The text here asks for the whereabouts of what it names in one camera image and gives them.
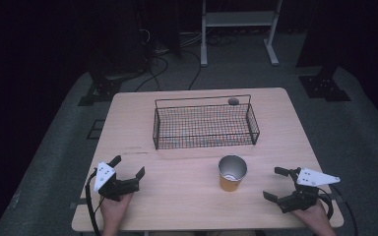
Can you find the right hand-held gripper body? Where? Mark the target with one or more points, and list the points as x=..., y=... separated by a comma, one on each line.
x=303, y=196

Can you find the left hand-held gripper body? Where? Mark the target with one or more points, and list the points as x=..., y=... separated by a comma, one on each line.
x=118, y=187

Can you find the metal cup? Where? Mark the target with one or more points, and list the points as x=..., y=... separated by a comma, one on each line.
x=231, y=183

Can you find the person's right hand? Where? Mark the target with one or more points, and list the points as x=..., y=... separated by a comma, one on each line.
x=313, y=216

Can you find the person's left hand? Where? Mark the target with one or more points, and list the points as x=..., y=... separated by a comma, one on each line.
x=115, y=211

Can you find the black stand base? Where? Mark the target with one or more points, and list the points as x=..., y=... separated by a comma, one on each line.
x=325, y=88
x=103, y=88

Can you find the small grey round cap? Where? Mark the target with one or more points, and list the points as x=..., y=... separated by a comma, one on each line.
x=233, y=101

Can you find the white metal stand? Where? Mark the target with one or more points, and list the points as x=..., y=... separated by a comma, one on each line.
x=238, y=19

